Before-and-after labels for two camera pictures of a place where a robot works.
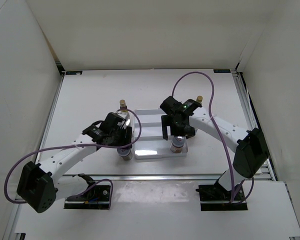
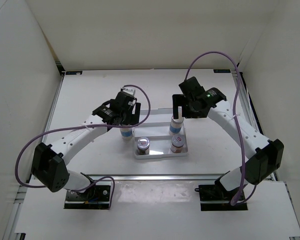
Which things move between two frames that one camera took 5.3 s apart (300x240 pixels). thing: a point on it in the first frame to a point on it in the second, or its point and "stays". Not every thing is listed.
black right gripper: [166, 121] to [179, 100]
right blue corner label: [222, 70] stays
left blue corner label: [73, 72] stays
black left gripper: [124, 140] to [132, 118]
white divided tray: [152, 143] stays
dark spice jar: [126, 154] to [143, 146]
